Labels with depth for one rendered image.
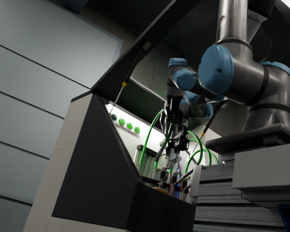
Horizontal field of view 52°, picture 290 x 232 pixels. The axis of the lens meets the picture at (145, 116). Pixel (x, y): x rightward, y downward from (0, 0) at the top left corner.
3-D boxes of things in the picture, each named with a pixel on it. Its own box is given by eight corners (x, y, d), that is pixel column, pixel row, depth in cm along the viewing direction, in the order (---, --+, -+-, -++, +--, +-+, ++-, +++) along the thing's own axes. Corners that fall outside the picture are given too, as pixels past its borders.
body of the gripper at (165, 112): (164, 124, 125) (167, 97, 121) (162, 118, 133) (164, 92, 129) (182, 125, 126) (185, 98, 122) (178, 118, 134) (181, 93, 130)
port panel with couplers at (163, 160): (153, 193, 171) (163, 144, 184) (149, 193, 174) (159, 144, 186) (168, 199, 178) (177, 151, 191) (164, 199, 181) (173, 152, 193)
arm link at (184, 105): (190, 98, 153) (175, 98, 157) (187, 116, 148) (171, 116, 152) (194, 105, 159) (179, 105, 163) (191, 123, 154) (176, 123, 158)
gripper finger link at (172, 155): (173, 164, 138) (176, 146, 142) (164, 165, 143) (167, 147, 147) (177, 166, 140) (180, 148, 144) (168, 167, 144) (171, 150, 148)
